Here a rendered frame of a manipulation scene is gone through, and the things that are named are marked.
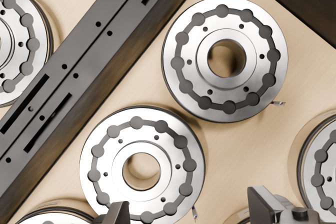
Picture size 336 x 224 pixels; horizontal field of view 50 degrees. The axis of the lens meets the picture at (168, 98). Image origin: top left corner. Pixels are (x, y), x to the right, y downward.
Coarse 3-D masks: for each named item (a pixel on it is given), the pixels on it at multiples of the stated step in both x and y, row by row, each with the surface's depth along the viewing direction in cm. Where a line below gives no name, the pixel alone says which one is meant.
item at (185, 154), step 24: (120, 120) 29; (144, 120) 29; (168, 120) 29; (96, 144) 29; (120, 144) 29; (168, 144) 29; (192, 144) 29; (96, 168) 29; (192, 168) 29; (96, 192) 29; (168, 192) 29; (192, 192) 29; (144, 216) 29; (168, 216) 29
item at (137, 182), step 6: (126, 162) 31; (126, 168) 31; (126, 174) 30; (132, 174) 32; (156, 174) 31; (132, 180) 30; (138, 180) 31; (144, 180) 31; (150, 180) 31; (138, 186) 29; (144, 186) 29
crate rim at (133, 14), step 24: (144, 0) 23; (120, 24) 22; (96, 48) 22; (120, 48) 22; (72, 72) 22; (96, 72) 22; (72, 96) 23; (48, 120) 23; (24, 144) 22; (0, 168) 22; (24, 168) 22; (0, 192) 22
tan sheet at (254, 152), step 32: (192, 0) 32; (256, 0) 32; (160, 32) 32; (288, 32) 32; (160, 64) 32; (224, 64) 32; (288, 64) 32; (320, 64) 32; (128, 96) 32; (160, 96) 32; (288, 96) 32; (320, 96) 32; (192, 128) 32; (224, 128) 32; (256, 128) 32; (288, 128) 32; (64, 160) 32; (128, 160) 32; (224, 160) 32; (256, 160) 32; (32, 192) 32; (64, 192) 32; (224, 192) 32; (288, 192) 32
